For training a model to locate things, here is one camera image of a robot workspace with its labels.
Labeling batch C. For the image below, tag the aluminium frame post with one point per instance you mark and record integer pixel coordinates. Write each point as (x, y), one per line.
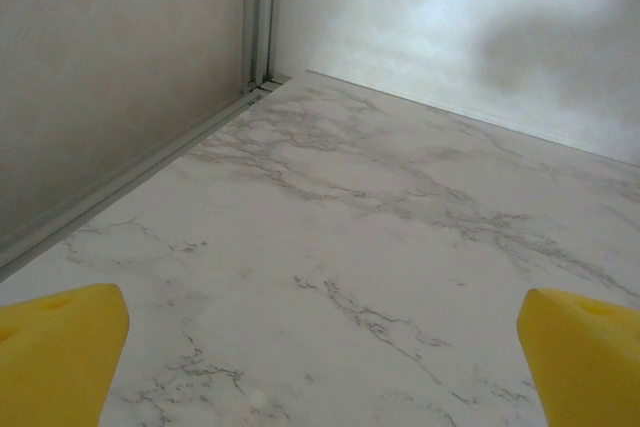
(257, 7)

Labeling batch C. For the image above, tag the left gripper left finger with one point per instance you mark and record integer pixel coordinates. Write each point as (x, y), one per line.
(55, 357)

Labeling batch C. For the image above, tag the aluminium side rail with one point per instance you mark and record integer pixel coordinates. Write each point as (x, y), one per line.
(125, 167)

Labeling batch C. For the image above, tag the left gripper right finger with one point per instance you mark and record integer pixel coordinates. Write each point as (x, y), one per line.
(590, 362)

